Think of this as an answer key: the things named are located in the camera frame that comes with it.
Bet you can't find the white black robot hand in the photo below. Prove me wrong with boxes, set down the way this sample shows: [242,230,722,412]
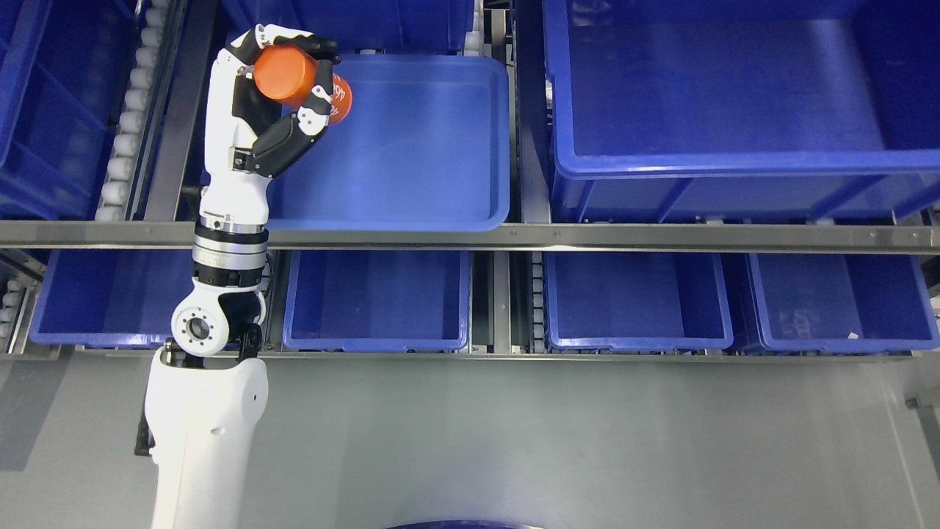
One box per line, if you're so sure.
[199,24,341,232]

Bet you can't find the orange cylindrical capacitor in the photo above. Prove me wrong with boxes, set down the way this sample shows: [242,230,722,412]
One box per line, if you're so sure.
[253,44,353,125]

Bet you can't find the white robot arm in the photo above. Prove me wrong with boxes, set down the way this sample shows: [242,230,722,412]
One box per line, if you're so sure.
[143,220,269,528]

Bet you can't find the white roller conveyor track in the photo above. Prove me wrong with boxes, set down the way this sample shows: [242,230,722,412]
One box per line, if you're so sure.
[93,1,174,223]

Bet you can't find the blue bin top centre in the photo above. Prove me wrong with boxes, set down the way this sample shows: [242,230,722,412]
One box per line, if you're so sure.
[221,1,479,54]

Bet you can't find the blue shallow tray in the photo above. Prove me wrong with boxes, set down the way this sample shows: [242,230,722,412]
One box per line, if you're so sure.
[267,54,508,232]

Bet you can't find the blue bin far left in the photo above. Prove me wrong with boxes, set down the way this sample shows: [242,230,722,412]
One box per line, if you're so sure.
[1,1,139,220]

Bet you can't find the large blue bin right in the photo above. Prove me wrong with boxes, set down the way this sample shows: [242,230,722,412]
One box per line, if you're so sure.
[543,1,939,223]

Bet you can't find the metal shelf front rail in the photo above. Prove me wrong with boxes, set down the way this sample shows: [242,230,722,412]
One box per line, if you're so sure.
[1,220,939,256]

